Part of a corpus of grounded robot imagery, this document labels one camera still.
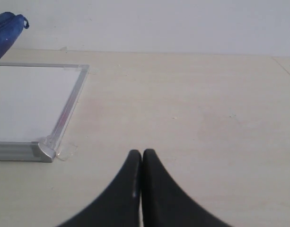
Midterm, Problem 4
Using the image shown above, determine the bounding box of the clear tape front right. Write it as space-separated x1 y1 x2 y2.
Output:
40 137 79 161

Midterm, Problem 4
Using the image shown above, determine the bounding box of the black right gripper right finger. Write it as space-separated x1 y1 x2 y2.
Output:
142 149 229 227

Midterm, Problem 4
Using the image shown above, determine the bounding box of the blue cloth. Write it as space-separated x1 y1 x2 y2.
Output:
0 12 29 59

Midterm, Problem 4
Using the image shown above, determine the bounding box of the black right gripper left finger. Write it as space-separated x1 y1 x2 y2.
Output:
60 150 142 227

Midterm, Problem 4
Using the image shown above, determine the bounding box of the whiteboard with aluminium frame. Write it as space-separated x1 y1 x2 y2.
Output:
0 62 89 163

